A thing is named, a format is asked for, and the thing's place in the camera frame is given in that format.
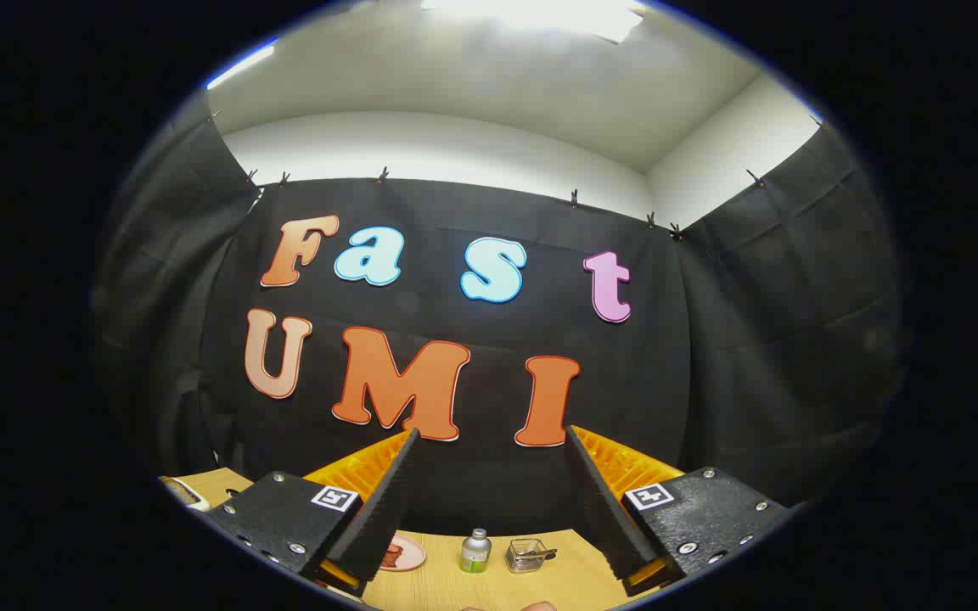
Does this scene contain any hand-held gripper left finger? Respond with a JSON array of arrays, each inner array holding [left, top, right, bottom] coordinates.
[[205, 427, 422, 599]]

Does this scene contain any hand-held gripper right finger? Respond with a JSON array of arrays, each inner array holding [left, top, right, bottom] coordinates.
[[564, 424, 795, 599]]

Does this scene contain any pink plate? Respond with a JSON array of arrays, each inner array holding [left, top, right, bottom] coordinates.
[[379, 533, 427, 572]]

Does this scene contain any silver green bottle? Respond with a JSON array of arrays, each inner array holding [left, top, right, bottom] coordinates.
[[460, 528, 492, 574]]

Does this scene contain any cream toaster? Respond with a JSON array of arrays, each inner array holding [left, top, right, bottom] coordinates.
[[160, 475, 211, 512]]

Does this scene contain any row of small cloth clips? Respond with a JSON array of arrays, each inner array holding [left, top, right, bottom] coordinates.
[[205, 110, 825, 243]]

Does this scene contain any ceiling light panel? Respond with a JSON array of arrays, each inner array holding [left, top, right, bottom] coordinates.
[[421, 0, 647, 43]]

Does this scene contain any small wire basket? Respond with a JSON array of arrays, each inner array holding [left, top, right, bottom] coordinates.
[[505, 538, 551, 575]]

